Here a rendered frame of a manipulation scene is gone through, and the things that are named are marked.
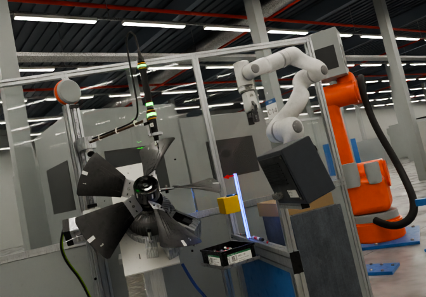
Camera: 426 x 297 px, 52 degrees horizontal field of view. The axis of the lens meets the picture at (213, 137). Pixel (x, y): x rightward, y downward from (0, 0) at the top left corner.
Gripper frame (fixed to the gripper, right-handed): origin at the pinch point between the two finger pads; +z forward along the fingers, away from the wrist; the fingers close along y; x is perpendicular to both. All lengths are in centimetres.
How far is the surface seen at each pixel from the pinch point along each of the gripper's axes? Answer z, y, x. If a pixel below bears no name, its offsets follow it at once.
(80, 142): -12, 49, 89
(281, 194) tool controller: 35, -66, 18
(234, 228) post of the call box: 54, 28, 15
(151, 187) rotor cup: 23, -7, 58
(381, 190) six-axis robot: 79, 266, -229
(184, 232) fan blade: 45, -15, 48
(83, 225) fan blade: 33, -13, 90
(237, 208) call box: 42.6, 21.5, 12.7
